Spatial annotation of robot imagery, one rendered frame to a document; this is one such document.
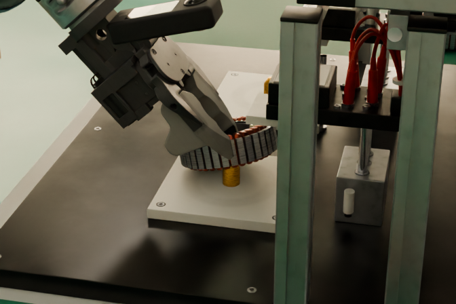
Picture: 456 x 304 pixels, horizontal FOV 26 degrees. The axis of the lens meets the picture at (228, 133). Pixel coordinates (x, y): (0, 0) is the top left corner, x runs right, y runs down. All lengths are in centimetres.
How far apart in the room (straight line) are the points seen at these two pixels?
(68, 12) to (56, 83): 236
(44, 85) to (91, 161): 220
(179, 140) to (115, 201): 11
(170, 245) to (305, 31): 32
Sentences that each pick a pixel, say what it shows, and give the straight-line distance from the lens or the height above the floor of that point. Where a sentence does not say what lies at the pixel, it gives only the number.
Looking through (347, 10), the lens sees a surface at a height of 92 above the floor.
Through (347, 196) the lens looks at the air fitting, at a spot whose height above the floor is 81.
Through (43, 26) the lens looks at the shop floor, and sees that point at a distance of 392.
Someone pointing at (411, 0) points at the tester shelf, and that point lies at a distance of 76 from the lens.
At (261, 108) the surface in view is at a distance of 104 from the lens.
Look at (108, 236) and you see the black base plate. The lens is 103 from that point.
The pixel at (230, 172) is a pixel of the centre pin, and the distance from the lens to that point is 108.
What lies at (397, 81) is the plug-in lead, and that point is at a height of 93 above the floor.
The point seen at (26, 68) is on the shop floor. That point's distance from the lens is 353.
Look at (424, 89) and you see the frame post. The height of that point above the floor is 100.
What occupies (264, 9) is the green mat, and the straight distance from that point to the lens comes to 174.
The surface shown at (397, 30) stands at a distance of 80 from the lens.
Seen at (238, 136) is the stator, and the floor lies 84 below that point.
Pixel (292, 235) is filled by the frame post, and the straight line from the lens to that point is 89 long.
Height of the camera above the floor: 132
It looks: 26 degrees down
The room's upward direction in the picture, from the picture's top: straight up
